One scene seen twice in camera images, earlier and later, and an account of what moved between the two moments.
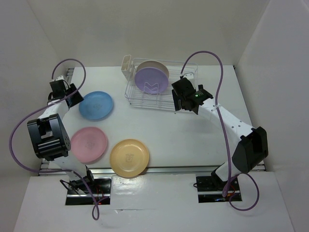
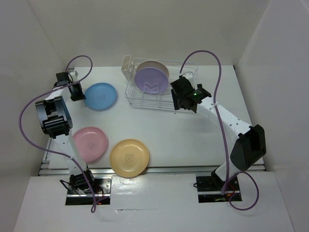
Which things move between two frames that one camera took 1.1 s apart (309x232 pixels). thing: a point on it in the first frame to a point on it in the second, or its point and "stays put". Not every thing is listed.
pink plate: x=89 y=144 stays put
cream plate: x=154 y=64 stays put
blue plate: x=96 y=106 to x=101 y=96
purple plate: x=151 y=80 stays put
